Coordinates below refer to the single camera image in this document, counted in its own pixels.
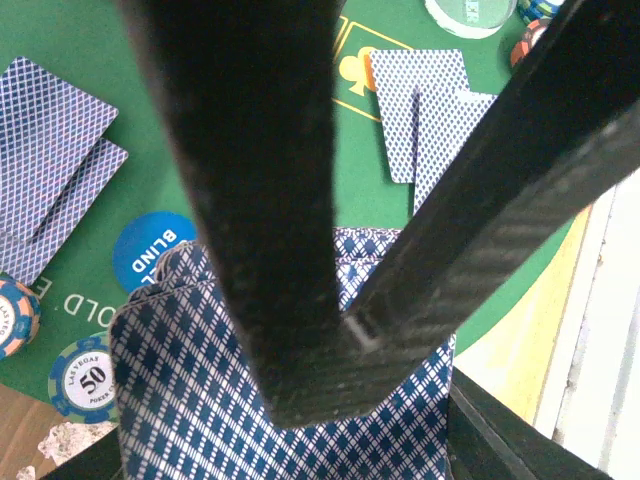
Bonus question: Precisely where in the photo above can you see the green round poker mat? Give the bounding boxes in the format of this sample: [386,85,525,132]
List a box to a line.
[0,0,576,401]

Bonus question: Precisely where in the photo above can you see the dealt cards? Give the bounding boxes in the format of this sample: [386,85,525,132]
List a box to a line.
[370,49,470,183]

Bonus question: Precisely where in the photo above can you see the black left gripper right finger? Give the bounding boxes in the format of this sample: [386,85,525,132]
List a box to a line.
[447,368,609,480]

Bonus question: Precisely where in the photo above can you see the teal chip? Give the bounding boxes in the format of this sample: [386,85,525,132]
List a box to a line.
[516,0,564,25]
[48,332,118,424]

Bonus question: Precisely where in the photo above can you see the blue orange chip small blind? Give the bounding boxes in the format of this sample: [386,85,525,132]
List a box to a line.
[1,276,41,359]

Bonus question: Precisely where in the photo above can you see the red chip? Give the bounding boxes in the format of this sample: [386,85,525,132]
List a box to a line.
[510,18,550,68]

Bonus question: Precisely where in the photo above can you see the large white paper scrap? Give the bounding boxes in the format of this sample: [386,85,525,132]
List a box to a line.
[37,421,116,466]

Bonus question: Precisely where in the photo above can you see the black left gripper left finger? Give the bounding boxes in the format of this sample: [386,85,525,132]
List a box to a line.
[43,430,123,479]

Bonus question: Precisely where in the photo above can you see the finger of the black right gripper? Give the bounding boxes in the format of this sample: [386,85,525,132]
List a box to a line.
[117,0,361,429]
[345,1,639,415]

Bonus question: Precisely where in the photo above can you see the blue small blind button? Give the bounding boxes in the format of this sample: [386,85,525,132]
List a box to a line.
[112,211,196,293]

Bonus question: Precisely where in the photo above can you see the dealt card small blind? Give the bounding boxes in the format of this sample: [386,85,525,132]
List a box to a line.
[1,56,118,242]
[1,139,128,285]

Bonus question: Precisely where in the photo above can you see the blue checkered card deck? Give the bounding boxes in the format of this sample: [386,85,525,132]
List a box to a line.
[110,228,455,479]

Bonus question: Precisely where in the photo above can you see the clear acrylic dealer button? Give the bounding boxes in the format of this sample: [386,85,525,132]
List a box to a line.
[424,0,517,40]

